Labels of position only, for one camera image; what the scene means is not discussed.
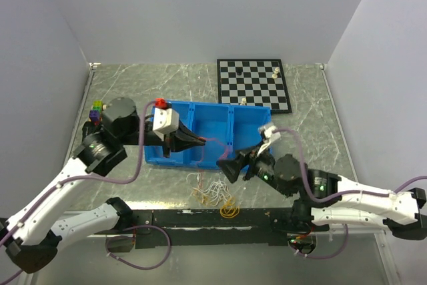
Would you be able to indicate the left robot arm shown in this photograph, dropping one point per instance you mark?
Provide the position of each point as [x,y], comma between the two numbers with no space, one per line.
[111,153]

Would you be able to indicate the black chess pawn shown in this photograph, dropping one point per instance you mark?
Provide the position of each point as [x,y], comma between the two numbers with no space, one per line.
[239,71]

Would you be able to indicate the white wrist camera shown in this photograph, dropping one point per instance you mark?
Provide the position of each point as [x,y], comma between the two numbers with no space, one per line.
[269,133]
[165,121]

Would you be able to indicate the black and white chessboard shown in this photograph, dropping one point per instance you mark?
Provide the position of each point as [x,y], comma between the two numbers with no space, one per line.
[255,84]

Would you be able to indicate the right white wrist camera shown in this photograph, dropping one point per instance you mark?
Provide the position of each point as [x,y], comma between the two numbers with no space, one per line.
[269,133]

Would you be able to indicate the blue three-compartment plastic bin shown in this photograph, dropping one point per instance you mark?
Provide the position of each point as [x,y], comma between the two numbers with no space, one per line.
[227,128]

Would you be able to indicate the white chess piece far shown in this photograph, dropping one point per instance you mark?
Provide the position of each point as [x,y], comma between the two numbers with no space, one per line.
[276,72]

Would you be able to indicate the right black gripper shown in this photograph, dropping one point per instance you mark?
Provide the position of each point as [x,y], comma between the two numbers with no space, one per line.
[231,166]

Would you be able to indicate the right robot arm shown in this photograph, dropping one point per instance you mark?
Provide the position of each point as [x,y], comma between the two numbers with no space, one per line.
[326,198]

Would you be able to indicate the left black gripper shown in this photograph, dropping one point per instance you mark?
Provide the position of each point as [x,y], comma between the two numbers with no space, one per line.
[171,140]

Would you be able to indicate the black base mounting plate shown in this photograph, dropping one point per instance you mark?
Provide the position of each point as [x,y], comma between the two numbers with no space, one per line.
[207,223]

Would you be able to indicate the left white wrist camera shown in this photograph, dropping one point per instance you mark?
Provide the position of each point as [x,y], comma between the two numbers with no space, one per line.
[165,121]

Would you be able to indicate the aluminium rail frame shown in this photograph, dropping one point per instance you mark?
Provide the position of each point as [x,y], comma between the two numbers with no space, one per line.
[337,231]

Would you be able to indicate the colourful toy block car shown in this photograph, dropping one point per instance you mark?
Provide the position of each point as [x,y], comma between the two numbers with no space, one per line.
[95,112]

